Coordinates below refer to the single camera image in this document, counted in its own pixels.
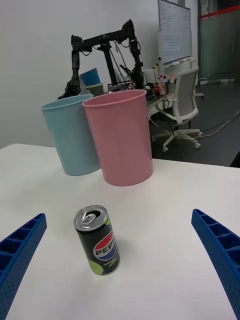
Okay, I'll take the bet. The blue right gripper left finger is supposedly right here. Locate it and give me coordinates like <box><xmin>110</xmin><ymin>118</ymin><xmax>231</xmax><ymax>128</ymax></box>
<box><xmin>0</xmin><ymin>212</ymin><xmax>48</xmax><ymax>320</ymax></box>

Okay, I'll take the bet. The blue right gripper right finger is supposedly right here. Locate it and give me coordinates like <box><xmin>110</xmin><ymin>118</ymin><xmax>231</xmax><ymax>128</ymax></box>
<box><xmin>191</xmin><ymin>208</ymin><xmax>240</xmax><ymax>320</ymax></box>

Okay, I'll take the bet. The black drink can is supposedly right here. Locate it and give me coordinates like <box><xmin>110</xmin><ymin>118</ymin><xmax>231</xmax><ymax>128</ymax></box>
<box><xmin>73</xmin><ymin>204</ymin><xmax>121</xmax><ymax>276</ymax></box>

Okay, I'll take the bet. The pale blue plastic bin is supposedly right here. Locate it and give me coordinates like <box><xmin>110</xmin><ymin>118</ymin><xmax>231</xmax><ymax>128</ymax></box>
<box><xmin>40</xmin><ymin>94</ymin><xmax>102</xmax><ymax>177</ymax></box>

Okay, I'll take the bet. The pink plastic bin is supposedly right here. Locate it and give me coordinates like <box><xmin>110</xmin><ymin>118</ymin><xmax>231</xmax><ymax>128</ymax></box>
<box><xmin>81</xmin><ymin>89</ymin><xmax>154</xmax><ymax>187</ymax></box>

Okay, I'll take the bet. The white office chair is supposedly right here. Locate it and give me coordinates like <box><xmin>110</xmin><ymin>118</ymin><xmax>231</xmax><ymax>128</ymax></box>
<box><xmin>151</xmin><ymin>66</ymin><xmax>205</xmax><ymax>153</ymax></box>

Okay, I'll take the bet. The grey desk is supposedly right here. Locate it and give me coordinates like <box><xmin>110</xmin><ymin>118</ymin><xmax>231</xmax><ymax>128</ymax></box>
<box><xmin>143</xmin><ymin>68</ymin><xmax>177</xmax><ymax>118</ymax></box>

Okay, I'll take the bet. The white bottle with red cap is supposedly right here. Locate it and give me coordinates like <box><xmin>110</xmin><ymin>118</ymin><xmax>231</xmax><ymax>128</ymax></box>
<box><xmin>158</xmin><ymin>74</ymin><xmax>167</xmax><ymax>96</ymax></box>

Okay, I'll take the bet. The small green bin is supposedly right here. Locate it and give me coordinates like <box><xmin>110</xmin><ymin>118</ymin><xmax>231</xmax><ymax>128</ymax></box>
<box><xmin>84</xmin><ymin>82</ymin><xmax>105</xmax><ymax>98</ymax></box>

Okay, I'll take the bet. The small blue bin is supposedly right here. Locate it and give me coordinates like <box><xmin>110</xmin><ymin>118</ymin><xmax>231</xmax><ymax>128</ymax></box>
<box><xmin>79</xmin><ymin>67</ymin><xmax>102</xmax><ymax>87</ymax></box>

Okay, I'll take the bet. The black tripod rig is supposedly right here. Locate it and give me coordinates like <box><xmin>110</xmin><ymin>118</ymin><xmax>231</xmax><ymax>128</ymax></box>
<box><xmin>57</xmin><ymin>19</ymin><xmax>145</xmax><ymax>101</ymax></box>

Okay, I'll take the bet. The whiteboard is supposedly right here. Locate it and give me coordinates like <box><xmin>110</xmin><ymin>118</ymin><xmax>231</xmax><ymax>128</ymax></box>
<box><xmin>157</xmin><ymin>0</ymin><xmax>193</xmax><ymax>67</ymax></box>

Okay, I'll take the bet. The grey floor cable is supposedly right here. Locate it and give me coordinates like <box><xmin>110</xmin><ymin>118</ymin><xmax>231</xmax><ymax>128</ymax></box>
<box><xmin>199</xmin><ymin>109</ymin><xmax>240</xmax><ymax>138</ymax></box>

